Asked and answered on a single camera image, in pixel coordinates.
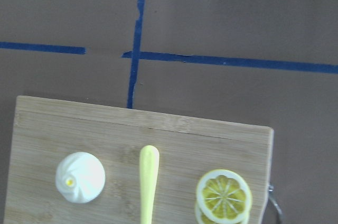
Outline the wooden cutting board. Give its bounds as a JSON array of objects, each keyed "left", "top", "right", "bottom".
[{"left": 4, "top": 96, "right": 274, "bottom": 223}]

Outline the yellow plastic knife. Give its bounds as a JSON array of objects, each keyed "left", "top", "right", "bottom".
[{"left": 139, "top": 145, "right": 159, "bottom": 224}]

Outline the white steamed bun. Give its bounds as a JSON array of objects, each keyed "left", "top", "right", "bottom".
[{"left": 55, "top": 152, "right": 106, "bottom": 204}]

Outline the lemon slice stack near handle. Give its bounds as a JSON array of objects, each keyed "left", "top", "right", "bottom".
[{"left": 195, "top": 169, "right": 252, "bottom": 223}]

